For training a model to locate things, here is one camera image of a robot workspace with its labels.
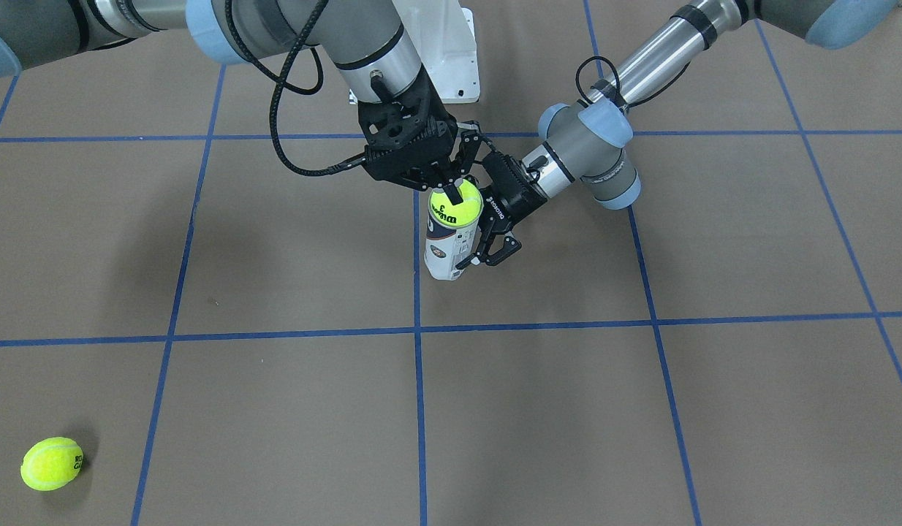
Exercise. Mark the yellow tennis ball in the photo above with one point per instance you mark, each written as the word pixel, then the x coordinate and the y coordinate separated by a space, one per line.
pixel 51 464
pixel 456 216

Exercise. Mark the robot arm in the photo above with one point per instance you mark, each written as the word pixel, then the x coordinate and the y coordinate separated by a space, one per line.
pixel 586 141
pixel 376 46

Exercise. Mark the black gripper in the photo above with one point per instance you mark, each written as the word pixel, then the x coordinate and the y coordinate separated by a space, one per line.
pixel 466 152
pixel 514 191

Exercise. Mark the brown paper table cover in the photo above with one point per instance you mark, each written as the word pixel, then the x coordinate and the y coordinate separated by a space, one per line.
pixel 231 344

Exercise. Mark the tennis ball can holder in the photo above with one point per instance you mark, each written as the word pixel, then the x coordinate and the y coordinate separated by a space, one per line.
pixel 445 248

